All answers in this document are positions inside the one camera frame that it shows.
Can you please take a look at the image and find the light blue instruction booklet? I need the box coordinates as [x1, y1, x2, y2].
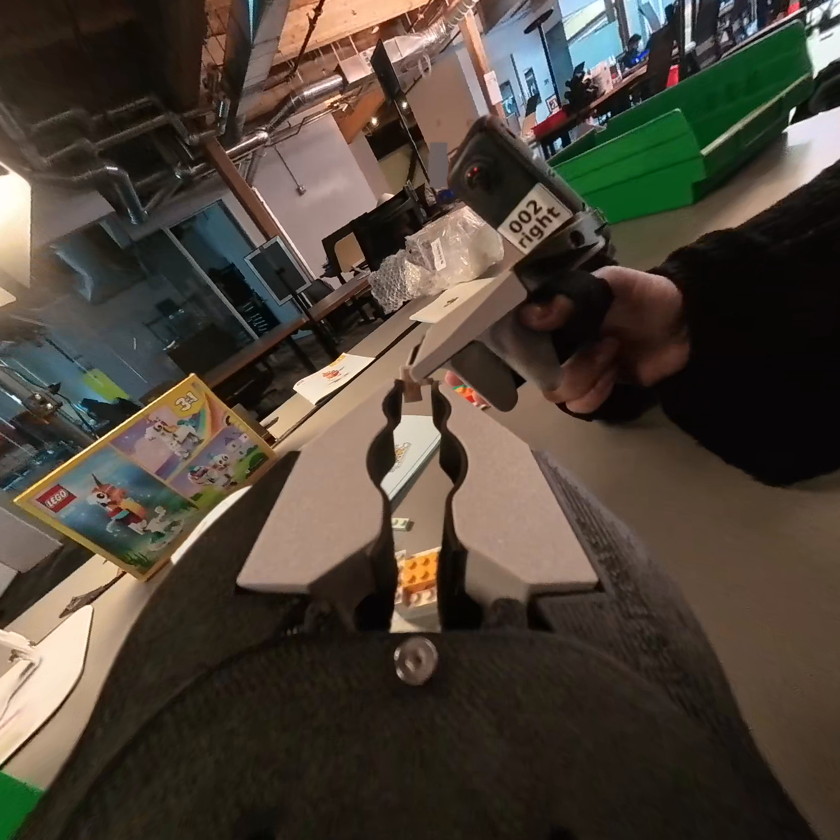
[381, 415, 442, 500]

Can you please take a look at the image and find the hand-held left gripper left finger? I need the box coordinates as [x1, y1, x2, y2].
[236, 381, 403, 634]

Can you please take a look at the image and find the light wooden board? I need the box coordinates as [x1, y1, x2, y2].
[0, 604, 94, 769]

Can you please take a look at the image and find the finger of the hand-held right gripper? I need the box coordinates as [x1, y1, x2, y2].
[451, 340, 521, 414]
[406, 272, 527, 388]

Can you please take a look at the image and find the person's right hand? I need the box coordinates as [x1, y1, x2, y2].
[515, 266, 693, 416]

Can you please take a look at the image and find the monitor on stand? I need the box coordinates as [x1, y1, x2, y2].
[244, 236, 312, 306]

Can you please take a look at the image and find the orange and white lego assembly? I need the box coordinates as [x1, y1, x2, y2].
[395, 548, 441, 634]

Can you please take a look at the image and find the black office chair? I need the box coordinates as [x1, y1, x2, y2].
[351, 197, 427, 270]

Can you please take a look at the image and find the yellow lego set box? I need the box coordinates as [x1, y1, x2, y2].
[14, 373, 277, 581]

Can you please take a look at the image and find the silver flexible duct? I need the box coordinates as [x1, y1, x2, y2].
[39, 156, 151, 227]

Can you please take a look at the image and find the bright studio light panel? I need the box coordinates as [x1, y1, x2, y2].
[0, 164, 32, 309]

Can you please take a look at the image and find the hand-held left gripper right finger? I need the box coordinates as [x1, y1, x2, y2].
[430, 381, 601, 632]

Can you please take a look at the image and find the white instruction booklet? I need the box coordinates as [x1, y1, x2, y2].
[293, 353, 374, 404]

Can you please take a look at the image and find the person's right forearm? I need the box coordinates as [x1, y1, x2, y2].
[567, 167, 840, 488]

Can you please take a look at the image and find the clear plastic bag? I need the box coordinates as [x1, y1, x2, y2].
[406, 209, 509, 290]

